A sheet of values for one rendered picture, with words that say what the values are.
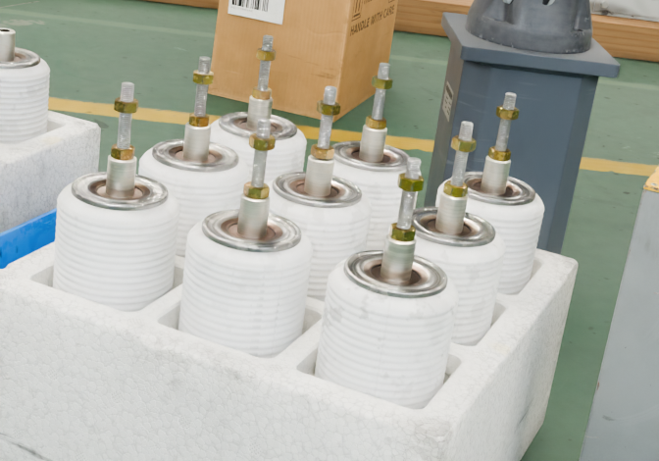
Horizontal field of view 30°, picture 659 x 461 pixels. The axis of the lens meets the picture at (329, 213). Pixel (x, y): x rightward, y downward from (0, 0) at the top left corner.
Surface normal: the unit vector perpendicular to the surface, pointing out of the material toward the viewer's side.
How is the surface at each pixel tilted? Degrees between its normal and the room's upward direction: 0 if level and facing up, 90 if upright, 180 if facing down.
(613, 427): 90
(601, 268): 0
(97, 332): 90
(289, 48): 89
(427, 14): 90
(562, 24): 72
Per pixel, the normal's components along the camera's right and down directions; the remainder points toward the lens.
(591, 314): 0.13, -0.92
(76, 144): 0.91, 0.25
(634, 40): 0.04, 0.36
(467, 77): -0.67, 0.18
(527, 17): -0.16, 0.04
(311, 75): -0.36, 0.29
